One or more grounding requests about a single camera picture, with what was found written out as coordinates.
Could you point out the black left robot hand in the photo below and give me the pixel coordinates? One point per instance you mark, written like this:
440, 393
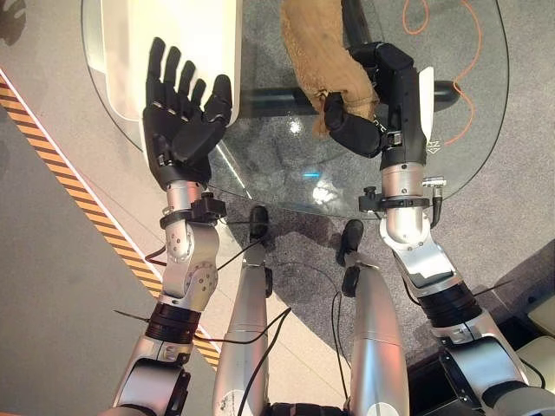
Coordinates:
186, 130

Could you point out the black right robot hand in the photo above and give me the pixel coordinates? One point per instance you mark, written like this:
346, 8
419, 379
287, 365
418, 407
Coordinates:
390, 99

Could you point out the tan fluffy cloth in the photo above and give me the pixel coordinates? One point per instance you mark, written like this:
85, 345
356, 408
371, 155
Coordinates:
325, 60

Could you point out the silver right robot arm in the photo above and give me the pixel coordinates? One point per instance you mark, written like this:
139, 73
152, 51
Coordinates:
438, 281

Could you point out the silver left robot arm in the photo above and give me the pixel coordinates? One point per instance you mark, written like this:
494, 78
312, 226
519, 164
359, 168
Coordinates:
182, 286

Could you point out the white plastic basket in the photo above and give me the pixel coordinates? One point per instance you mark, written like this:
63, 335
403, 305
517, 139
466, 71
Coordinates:
173, 52

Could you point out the black table base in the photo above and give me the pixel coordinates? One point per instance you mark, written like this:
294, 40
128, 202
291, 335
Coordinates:
360, 52

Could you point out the round glass table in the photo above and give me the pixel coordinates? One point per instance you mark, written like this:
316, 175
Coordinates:
303, 173

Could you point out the yellow black hazard tape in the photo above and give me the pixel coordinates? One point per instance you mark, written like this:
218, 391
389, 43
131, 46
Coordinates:
95, 208

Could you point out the grey carpet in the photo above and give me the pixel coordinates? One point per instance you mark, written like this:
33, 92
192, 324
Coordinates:
312, 242

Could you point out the silver left robot leg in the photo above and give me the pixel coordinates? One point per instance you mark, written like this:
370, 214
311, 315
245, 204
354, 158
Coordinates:
247, 312

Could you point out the silver robot leg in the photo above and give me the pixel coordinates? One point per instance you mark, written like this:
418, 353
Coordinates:
373, 320
247, 312

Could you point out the silver right robot leg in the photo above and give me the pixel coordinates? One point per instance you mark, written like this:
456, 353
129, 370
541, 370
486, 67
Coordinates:
373, 320

